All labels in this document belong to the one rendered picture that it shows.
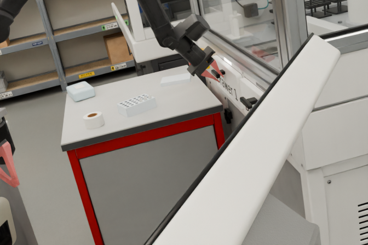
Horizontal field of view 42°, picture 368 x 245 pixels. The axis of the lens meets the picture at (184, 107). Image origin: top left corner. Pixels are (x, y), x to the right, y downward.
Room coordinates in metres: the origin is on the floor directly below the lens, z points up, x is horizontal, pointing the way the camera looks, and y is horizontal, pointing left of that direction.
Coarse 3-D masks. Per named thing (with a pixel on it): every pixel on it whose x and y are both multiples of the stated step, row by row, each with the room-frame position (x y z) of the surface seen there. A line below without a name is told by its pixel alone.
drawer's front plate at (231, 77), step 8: (216, 56) 1.62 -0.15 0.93; (224, 64) 1.50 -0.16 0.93; (232, 72) 1.40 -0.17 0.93; (224, 80) 1.52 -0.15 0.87; (232, 80) 1.41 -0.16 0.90; (224, 88) 1.54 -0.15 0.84; (232, 88) 1.43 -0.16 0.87; (232, 96) 1.44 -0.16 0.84; (240, 96) 1.36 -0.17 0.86; (240, 104) 1.36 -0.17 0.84
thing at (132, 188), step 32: (96, 96) 1.99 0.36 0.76; (128, 96) 1.90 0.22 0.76; (160, 96) 1.82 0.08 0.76; (192, 96) 1.74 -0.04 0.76; (64, 128) 1.68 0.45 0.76; (96, 128) 1.61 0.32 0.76; (128, 128) 1.55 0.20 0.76; (160, 128) 1.58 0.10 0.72; (192, 128) 1.59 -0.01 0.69; (96, 160) 1.55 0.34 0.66; (128, 160) 1.56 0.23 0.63; (160, 160) 1.58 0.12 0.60; (192, 160) 1.59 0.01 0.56; (96, 192) 1.55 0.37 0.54; (128, 192) 1.56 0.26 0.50; (160, 192) 1.58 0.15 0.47; (96, 224) 1.54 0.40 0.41; (128, 224) 1.56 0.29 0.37
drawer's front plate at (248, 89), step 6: (240, 84) 1.32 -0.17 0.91; (246, 84) 1.26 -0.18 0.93; (252, 84) 1.25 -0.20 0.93; (246, 90) 1.27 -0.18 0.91; (252, 90) 1.21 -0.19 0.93; (258, 90) 1.19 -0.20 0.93; (246, 96) 1.28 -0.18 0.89; (252, 96) 1.22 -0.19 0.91; (258, 96) 1.16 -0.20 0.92; (246, 108) 1.30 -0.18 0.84
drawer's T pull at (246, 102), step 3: (240, 99) 1.21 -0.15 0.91; (243, 99) 1.19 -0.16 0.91; (246, 99) 1.19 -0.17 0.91; (249, 99) 1.19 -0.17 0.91; (252, 99) 1.18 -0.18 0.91; (255, 99) 1.18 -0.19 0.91; (243, 102) 1.18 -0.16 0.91; (246, 102) 1.16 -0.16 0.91; (249, 102) 1.16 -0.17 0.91; (252, 102) 1.17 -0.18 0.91; (255, 102) 1.17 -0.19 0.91; (246, 105) 1.16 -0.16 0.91; (249, 105) 1.15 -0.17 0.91; (249, 108) 1.15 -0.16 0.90
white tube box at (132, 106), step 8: (136, 96) 1.76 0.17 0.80; (144, 96) 1.75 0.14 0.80; (120, 104) 1.70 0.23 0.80; (128, 104) 1.68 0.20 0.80; (136, 104) 1.67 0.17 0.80; (144, 104) 1.68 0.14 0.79; (152, 104) 1.70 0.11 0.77; (120, 112) 1.70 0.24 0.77; (128, 112) 1.65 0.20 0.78; (136, 112) 1.67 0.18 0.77
